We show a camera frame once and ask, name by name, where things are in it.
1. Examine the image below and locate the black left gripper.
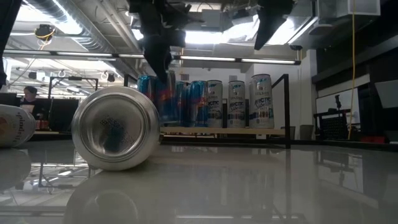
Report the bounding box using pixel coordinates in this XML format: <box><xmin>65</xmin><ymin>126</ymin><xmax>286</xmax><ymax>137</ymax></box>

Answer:
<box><xmin>129</xmin><ymin>0</ymin><xmax>192</xmax><ymax>85</ymax></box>

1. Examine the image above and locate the green beverage can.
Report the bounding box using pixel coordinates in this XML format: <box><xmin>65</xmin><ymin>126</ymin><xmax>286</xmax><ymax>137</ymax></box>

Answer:
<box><xmin>71</xmin><ymin>86</ymin><xmax>161</xmax><ymax>171</ymax></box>

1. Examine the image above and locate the gray ceiling box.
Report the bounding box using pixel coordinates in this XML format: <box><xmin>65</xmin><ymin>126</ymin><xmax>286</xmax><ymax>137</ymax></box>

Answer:
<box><xmin>201</xmin><ymin>8</ymin><xmax>224</xmax><ymax>31</ymax></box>

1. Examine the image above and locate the white can with blue print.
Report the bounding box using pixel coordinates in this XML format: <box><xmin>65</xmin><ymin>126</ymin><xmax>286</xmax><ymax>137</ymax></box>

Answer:
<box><xmin>248</xmin><ymin>73</ymin><xmax>275</xmax><ymax>129</ymax></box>

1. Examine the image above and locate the white board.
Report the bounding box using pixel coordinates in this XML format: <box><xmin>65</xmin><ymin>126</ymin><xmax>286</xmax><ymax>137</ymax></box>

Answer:
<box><xmin>315</xmin><ymin>88</ymin><xmax>361</xmax><ymax>125</ymax></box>

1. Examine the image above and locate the black monitor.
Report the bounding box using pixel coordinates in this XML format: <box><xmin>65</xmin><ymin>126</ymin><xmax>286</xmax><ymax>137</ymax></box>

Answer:
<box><xmin>46</xmin><ymin>98</ymin><xmax>80</xmax><ymax>132</ymax></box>
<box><xmin>0</xmin><ymin>92</ymin><xmax>20</xmax><ymax>108</ymax></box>

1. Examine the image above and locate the gray bin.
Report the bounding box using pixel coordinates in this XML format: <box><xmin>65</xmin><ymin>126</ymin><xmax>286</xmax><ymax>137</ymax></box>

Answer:
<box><xmin>300</xmin><ymin>124</ymin><xmax>315</xmax><ymax>141</ymax></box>
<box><xmin>280</xmin><ymin>126</ymin><xmax>296</xmax><ymax>140</ymax></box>

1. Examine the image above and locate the person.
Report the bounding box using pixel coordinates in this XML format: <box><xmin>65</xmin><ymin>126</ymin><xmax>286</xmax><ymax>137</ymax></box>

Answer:
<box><xmin>20</xmin><ymin>86</ymin><xmax>43</xmax><ymax>121</ymax></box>

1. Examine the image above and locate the gray trapezoid panel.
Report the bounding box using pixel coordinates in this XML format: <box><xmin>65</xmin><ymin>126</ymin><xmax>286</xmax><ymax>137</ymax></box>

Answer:
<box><xmin>374</xmin><ymin>80</ymin><xmax>398</xmax><ymax>110</ymax></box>

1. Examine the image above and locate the red box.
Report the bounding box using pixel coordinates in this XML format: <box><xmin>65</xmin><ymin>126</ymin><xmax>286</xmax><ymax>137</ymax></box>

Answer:
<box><xmin>359</xmin><ymin>135</ymin><xmax>386</xmax><ymax>144</ymax></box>

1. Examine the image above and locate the pink and white can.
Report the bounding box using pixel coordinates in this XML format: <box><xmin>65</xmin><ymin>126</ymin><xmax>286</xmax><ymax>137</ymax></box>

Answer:
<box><xmin>0</xmin><ymin>104</ymin><xmax>37</xmax><ymax>149</ymax></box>

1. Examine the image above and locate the rectangular metal ceiling duct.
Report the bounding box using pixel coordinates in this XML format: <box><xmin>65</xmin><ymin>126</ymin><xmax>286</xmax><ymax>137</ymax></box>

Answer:
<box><xmin>226</xmin><ymin>0</ymin><xmax>382</xmax><ymax>50</ymax></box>

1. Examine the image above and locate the silver spiral ceiling duct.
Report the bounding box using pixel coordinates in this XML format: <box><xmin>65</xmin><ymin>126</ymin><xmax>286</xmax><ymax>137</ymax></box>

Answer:
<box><xmin>27</xmin><ymin>0</ymin><xmax>150</xmax><ymax>79</ymax></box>

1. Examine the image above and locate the black metal rack frame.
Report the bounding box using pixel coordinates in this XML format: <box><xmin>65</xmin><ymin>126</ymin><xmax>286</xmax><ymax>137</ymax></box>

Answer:
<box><xmin>47</xmin><ymin>76</ymin><xmax>100</xmax><ymax>100</ymax></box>

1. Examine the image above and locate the yellow cable reel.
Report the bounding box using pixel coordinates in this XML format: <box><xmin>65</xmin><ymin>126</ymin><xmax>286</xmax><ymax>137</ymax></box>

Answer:
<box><xmin>33</xmin><ymin>24</ymin><xmax>57</xmax><ymax>50</ymax></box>

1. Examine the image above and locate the black wire cart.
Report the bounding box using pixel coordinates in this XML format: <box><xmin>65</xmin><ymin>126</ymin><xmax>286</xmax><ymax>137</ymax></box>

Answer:
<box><xmin>313</xmin><ymin>95</ymin><xmax>352</xmax><ymax>141</ymax></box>

